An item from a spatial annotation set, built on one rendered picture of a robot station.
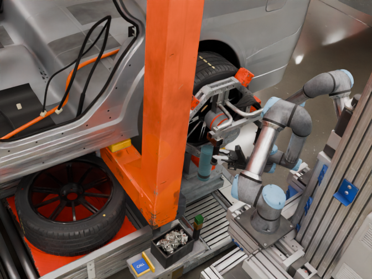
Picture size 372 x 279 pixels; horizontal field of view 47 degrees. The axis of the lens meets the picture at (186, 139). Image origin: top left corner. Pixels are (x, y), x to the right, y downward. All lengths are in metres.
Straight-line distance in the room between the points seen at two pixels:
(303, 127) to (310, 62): 3.15
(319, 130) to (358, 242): 2.35
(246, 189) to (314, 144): 2.07
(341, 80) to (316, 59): 2.87
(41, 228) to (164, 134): 0.98
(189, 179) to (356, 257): 1.48
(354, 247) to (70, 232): 1.48
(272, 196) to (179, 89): 0.67
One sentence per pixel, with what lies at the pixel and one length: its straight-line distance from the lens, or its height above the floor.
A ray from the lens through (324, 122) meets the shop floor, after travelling 4.38.
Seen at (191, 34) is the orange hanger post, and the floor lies 1.74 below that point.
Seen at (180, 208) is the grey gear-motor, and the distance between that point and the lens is 2.82.
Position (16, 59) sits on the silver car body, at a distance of 3.09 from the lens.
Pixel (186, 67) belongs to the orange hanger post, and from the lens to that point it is 1.80.
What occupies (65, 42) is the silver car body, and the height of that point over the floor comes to 1.02.
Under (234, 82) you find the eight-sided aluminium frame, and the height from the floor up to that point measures 1.12.
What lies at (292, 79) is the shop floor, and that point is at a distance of 4.85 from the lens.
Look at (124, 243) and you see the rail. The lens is 2.62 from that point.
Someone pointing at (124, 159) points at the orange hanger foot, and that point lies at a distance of 2.65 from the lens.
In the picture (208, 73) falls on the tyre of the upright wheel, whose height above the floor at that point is 1.17.
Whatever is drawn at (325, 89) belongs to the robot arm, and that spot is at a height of 1.28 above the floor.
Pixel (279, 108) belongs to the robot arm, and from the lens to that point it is 2.11.
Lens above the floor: 2.57
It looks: 42 degrees down
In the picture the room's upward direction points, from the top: 7 degrees clockwise
